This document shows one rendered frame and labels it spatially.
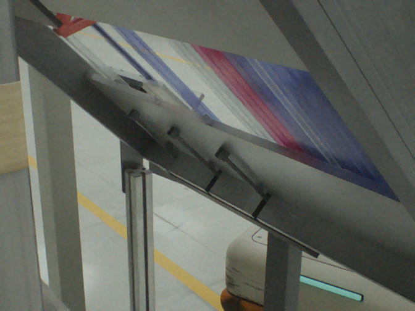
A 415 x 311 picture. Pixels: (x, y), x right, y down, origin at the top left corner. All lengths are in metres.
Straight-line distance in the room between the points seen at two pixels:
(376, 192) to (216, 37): 0.20
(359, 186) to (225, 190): 0.37
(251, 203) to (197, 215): 1.52
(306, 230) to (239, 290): 0.87
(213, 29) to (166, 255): 1.71
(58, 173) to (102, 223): 1.11
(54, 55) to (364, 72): 0.71
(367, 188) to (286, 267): 0.73
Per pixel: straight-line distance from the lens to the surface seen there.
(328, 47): 0.24
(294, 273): 1.27
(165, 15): 0.45
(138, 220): 1.11
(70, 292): 1.36
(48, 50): 0.91
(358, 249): 0.73
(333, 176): 0.55
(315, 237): 0.76
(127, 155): 1.10
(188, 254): 2.08
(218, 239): 2.17
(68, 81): 0.94
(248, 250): 1.57
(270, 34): 0.36
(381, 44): 0.27
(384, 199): 0.53
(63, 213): 1.26
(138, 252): 1.14
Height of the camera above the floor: 1.05
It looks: 21 degrees down
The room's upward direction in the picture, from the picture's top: 1 degrees clockwise
